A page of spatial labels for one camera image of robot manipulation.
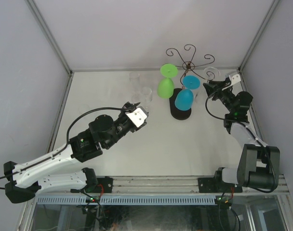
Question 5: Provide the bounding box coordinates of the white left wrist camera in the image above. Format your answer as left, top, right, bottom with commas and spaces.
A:
125, 106, 149, 128

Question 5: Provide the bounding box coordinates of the clear wine glass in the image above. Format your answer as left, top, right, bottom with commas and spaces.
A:
140, 87, 153, 109

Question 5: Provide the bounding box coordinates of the aluminium mounting rail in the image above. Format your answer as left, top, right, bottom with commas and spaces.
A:
41, 175, 290, 195

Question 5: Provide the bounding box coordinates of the black camera cable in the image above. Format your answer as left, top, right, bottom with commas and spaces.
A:
205, 86, 279, 193
0, 107, 130, 191

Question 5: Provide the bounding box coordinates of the clear flute glass front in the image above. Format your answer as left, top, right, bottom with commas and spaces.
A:
194, 66, 221, 103

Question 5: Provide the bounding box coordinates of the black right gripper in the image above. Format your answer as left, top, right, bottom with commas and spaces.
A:
203, 80, 235, 114

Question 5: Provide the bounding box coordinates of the black right camera cable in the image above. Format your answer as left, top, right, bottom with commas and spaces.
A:
205, 86, 279, 193

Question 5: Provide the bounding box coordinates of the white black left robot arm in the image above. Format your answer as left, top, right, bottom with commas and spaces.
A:
3, 102, 149, 204

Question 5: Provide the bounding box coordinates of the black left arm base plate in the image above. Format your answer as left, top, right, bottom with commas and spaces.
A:
85, 176, 113, 193

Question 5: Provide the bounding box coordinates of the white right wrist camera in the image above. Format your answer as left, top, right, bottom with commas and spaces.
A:
222, 72, 241, 90

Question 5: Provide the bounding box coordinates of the metal wine glass rack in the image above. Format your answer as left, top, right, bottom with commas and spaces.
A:
166, 44, 215, 121

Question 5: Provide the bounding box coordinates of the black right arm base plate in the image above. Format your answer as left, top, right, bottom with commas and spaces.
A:
198, 177, 243, 193

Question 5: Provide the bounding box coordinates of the blue slotted cable duct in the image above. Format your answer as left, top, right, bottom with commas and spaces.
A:
36, 195, 216, 205

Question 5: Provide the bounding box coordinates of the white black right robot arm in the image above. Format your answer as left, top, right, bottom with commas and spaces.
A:
203, 80, 280, 193

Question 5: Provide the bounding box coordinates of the green plastic wine glass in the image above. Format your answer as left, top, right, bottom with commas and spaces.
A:
157, 64, 178, 99

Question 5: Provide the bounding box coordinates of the clear tall champagne flute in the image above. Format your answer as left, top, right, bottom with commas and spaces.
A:
129, 72, 141, 103

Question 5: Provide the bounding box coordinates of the blue plastic wine glass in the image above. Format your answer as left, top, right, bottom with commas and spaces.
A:
174, 75, 200, 111

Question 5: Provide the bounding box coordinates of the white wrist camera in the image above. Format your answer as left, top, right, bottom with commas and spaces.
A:
222, 72, 241, 90
125, 106, 149, 128

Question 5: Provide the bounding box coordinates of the black left camera cable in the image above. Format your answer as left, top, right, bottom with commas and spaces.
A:
0, 107, 130, 191

